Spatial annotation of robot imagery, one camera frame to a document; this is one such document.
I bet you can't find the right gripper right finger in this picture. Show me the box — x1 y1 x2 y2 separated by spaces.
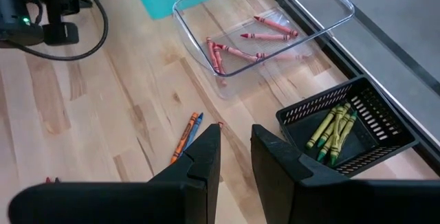
250 124 350 224

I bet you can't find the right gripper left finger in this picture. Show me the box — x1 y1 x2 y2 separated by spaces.
147 123 221 224

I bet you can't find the orange crayon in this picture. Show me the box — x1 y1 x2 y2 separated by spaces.
170 112 199 165

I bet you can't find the black mesh basket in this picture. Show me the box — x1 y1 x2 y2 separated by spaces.
276 76 419 178

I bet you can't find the clear plastic bin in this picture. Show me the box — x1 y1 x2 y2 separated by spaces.
171 0 355 100

